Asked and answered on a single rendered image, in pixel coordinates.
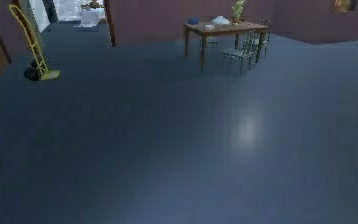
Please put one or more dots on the blue bowl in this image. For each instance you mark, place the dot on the blue bowl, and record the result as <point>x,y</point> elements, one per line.
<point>193,20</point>

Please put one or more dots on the green house plant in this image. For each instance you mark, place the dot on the green house plant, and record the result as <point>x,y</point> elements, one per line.
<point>238,10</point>

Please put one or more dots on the brown wooden table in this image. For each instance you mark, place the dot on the brown wooden table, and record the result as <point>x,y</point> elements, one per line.
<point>224,29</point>

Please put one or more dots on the grey metal chair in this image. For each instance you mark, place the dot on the grey metal chair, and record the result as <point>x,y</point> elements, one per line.
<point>265,36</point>
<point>212,41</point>
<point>242,51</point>

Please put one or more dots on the white clothed table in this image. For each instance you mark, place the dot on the white clothed table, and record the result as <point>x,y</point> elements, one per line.
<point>92,16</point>

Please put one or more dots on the framed wall picture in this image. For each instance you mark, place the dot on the framed wall picture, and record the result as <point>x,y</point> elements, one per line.
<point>343,5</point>

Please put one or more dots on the white lidded dish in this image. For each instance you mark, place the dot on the white lidded dish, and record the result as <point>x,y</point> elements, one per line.
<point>220,21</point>

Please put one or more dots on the yellow hand truck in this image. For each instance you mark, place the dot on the yellow hand truck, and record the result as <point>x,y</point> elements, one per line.
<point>37,53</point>

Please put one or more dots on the small white bowl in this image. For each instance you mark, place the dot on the small white bowl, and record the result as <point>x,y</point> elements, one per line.
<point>208,26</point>

